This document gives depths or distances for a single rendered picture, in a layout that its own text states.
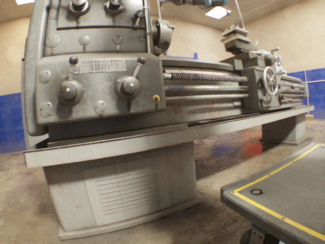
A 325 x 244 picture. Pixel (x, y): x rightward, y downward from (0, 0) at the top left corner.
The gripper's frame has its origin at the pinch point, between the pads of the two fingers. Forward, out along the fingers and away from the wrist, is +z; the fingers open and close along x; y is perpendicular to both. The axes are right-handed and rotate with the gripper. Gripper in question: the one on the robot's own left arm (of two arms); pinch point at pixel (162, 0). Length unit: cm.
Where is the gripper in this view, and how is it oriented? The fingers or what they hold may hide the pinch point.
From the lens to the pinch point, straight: 133.6
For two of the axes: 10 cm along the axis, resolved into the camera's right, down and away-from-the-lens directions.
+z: -9.7, -0.9, 2.4
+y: 0.0, 9.4, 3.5
